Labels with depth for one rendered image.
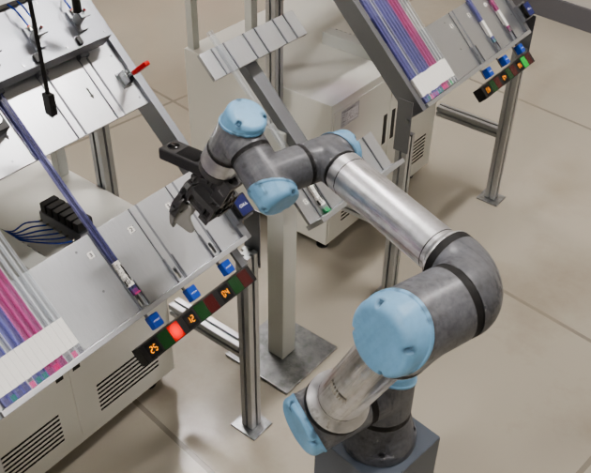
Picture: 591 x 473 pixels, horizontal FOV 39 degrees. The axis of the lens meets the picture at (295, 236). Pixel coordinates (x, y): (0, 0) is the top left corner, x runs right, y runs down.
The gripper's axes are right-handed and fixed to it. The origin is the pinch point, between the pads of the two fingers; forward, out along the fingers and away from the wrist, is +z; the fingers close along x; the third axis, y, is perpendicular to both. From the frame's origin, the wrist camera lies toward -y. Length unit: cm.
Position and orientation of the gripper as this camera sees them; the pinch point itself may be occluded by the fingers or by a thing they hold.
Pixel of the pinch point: (180, 214)
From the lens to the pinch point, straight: 167.0
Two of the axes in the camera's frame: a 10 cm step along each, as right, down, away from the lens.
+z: -3.9, 5.0, 7.7
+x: 6.2, -4.8, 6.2
